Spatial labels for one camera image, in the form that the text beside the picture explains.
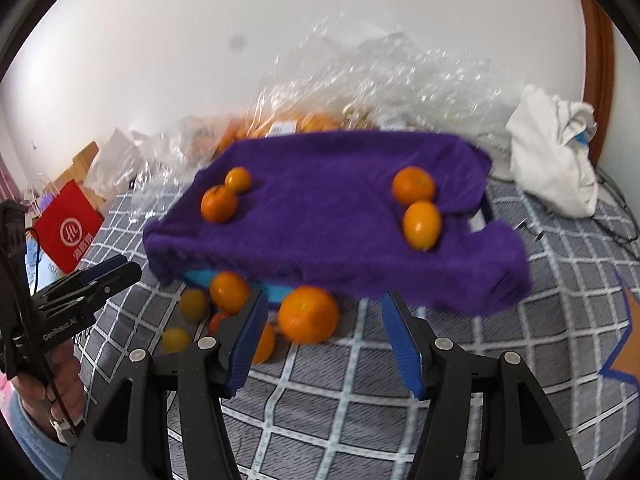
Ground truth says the large clear plastic bag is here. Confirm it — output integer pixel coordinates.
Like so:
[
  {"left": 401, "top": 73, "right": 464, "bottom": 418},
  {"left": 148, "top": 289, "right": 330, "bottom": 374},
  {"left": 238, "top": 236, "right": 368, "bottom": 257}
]
[{"left": 247, "top": 15, "right": 510, "bottom": 160}]

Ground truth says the left hand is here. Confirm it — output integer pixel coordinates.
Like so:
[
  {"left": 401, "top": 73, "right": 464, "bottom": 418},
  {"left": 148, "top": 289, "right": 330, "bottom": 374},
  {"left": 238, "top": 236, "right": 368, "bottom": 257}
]
[{"left": 11, "top": 340, "right": 87, "bottom": 440}]

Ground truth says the black cable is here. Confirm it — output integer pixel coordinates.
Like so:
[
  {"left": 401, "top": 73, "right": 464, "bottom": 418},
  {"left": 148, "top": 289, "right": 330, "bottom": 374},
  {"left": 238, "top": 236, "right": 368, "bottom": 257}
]
[{"left": 514, "top": 167, "right": 640, "bottom": 261}]

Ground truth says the purple towel covered tray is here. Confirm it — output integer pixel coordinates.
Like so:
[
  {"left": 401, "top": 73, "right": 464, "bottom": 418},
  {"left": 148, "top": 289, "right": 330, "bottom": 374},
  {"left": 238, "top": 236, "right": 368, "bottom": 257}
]
[{"left": 143, "top": 131, "right": 532, "bottom": 315}]

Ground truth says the orange mandarin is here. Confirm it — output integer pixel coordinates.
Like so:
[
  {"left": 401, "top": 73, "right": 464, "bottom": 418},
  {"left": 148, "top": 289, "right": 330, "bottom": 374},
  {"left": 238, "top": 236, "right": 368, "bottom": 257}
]
[
  {"left": 224, "top": 167, "right": 253, "bottom": 195},
  {"left": 392, "top": 166, "right": 437, "bottom": 206},
  {"left": 209, "top": 271, "right": 250, "bottom": 314},
  {"left": 252, "top": 323, "right": 277, "bottom": 365},
  {"left": 277, "top": 286, "right": 341, "bottom": 344}
]

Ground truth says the brown wooden door frame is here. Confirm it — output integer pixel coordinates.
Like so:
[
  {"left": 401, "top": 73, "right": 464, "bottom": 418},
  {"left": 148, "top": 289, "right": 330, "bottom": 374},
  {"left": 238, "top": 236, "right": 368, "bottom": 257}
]
[{"left": 580, "top": 0, "right": 615, "bottom": 166}]

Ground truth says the large orange with stem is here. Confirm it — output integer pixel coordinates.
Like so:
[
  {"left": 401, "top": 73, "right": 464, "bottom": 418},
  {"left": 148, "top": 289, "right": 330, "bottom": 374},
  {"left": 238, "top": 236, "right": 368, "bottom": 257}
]
[{"left": 200, "top": 185, "right": 239, "bottom": 224}]

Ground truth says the white crumpled cloth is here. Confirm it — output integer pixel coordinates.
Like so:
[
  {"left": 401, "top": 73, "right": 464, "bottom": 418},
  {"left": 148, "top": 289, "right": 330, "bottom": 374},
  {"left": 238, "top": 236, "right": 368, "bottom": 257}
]
[{"left": 506, "top": 84, "right": 599, "bottom": 219}]

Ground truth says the small red fruit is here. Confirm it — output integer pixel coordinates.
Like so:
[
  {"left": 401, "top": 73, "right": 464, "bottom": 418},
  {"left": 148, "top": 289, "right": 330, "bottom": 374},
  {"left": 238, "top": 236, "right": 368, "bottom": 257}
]
[{"left": 207, "top": 311, "right": 230, "bottom": 337}]

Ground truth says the grey checked blanket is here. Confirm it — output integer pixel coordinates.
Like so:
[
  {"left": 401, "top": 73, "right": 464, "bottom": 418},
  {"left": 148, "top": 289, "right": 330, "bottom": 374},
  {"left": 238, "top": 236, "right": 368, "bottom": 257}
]
[{"left": 66, "top": 182, "right": 639, "bottom": 479}]

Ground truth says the white plastic bag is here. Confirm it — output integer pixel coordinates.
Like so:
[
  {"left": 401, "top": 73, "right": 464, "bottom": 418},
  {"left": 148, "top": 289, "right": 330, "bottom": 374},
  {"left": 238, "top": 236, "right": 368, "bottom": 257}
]
[{"left": 84, "top": 129, "right": 143, "bottom": 200}]

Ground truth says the small clear plastic bag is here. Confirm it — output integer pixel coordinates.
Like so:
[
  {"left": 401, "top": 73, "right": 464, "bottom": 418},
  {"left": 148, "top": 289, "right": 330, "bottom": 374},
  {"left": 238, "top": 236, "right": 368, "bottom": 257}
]
[{"left": 134, "top": 114, "right": 244, "bottom": 194}]

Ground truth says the red paper shopping bag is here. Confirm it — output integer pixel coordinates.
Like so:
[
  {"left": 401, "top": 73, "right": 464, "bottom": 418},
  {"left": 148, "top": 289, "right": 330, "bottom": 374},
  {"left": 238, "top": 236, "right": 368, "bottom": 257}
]
[{"left": 27, "top": 174, "right": 103, "bottom": 274}]

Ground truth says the wooden bedside furniture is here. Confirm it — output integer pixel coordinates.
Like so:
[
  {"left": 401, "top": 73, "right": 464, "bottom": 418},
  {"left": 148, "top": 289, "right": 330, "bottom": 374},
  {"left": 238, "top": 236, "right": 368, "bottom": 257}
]
[{"left": 44, "top": 142, "right": 114, "bottom": 217}]

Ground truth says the oval orange kumquat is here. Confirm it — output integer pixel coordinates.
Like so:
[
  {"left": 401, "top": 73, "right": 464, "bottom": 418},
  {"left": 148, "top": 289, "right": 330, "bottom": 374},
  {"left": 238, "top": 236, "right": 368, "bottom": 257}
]
[{"left": 401, "top": 200, "right": 442, "bottom": 252}]

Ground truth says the light blue forearm sleeve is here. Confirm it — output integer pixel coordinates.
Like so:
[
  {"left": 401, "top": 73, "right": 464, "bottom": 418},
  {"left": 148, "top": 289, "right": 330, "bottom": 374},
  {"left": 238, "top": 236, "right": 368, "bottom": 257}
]
[{"left": 9, "top": 392, "right": 70, "bottom": 480}]

